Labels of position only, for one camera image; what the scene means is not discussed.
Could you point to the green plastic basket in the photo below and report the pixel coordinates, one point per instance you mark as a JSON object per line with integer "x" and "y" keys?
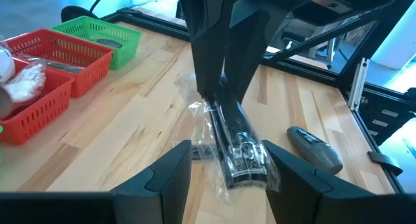
{"x": 126, "y": 48}

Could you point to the red plastic basket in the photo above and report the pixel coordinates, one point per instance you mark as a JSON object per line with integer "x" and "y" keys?
{"x": 39, "y": 113}
{"x": 91, "y": 78}

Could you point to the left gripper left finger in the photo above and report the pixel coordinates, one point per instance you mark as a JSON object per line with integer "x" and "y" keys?
{"x": 156, "y": 201}

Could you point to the black table clamp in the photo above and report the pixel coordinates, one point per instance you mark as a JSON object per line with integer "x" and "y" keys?
{"x": 385, "y": 162}

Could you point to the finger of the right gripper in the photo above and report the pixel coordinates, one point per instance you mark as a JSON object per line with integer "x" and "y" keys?
{"x": 208, "y": 61}
{"x": 247, "y": 48}

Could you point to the silver aluminium bracket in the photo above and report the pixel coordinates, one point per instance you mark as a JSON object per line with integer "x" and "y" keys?
{"x": 359, "y": 84}

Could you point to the bagged white cotton pads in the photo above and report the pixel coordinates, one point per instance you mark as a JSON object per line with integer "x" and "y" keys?
{"x": 6, "y": 65}
{"x": 26, "y": 84}

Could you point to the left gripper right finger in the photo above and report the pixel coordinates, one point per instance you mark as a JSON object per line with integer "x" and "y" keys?
{"x": 299, "y": 201}

